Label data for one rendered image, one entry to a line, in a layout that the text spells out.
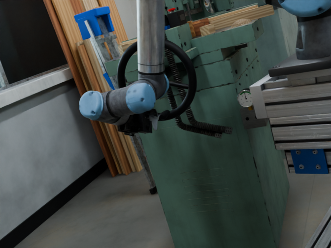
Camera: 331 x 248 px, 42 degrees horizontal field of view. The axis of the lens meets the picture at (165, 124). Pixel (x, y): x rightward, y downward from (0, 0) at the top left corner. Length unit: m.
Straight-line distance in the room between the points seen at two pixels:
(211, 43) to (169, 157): 0.50
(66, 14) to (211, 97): 1.80
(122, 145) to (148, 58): 2.02
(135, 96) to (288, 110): 0.38
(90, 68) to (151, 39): 1.91
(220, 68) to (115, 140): 1.66
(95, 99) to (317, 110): 0.55
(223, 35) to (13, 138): 1.64
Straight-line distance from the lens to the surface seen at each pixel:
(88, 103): 1.14
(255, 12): 1.67
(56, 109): 3.10
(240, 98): 1.51
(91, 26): 2.55
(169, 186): 1.80
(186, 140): 1.68
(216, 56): 1.56
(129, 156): 3.15
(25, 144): 2.83
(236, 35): 1.54
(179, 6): 1.75
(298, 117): 1.10
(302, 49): 1.05
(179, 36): 1.49
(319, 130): 1.10
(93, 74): 3.06
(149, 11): 1.16
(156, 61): 1.18
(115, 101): 1.11
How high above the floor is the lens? 1.00
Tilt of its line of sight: 13 degrees down
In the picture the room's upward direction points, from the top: 17 degrees counter-clockwise
